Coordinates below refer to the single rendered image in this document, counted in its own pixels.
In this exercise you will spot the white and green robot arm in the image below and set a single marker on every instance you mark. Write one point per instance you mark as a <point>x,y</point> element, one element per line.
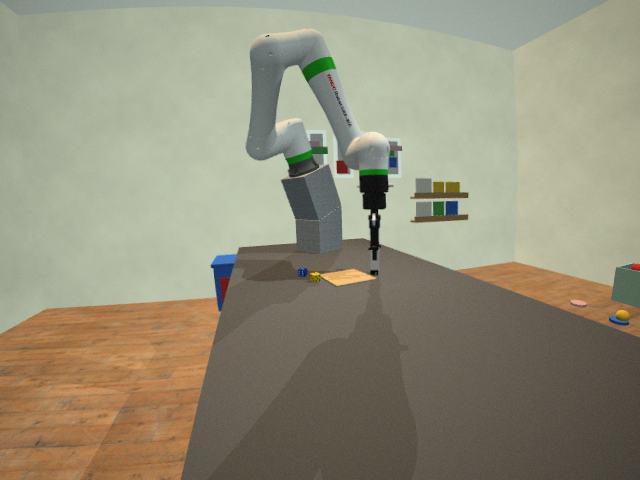
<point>270,55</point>

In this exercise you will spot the orange flat square mat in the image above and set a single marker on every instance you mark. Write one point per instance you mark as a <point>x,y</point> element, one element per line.
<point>346,277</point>

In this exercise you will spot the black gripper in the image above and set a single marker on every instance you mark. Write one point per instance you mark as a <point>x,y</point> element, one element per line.
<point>374,202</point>

